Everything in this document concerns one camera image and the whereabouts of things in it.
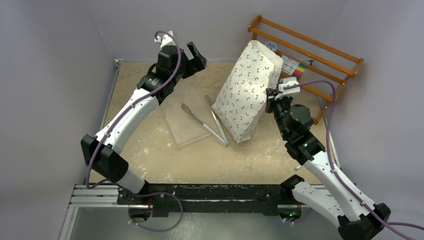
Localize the white patterned paper bag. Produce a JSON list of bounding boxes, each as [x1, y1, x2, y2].
[[212, 40, 284, 143]]

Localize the metal tongs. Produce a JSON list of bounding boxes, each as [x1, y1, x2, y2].
[[181, 94, 229, 147]]

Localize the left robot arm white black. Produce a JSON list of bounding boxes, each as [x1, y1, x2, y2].
[[80, 42, 207, 205]]

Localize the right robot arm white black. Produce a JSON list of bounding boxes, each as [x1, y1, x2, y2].
[[265, 88, 391, 240]]

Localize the clear plastic tray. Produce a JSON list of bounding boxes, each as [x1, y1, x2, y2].
[[160, 75, 224, 149]]

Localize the pack of coloured markers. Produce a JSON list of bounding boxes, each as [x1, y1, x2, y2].
[[280, 55, 308, 80]]

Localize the orange wooden shelf rack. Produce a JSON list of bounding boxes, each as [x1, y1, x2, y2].
[[247, 15, 364, 124]]

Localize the white jar blue label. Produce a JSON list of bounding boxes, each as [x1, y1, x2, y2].
[[265, 41, 278, 53]]

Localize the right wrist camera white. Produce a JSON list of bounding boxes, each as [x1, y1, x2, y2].
[[275, 76, 301, 100]]

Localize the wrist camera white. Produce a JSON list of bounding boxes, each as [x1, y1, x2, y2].
[[275, 76, 301, 100], [154, 30, 176, 50]]

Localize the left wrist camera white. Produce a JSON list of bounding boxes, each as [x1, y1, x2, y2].
[[154, 30, 176, 50]]

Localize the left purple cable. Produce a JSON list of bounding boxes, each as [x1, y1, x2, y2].
[[85, 31, 183, 190]]

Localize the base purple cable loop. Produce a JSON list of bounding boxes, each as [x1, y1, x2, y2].
[[127, 191, 184, 233]]

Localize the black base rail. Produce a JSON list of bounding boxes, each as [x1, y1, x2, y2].
[[117, 183, 306, 219]]

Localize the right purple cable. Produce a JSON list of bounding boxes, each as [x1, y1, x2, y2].
[[291, 79, 424, 240]]

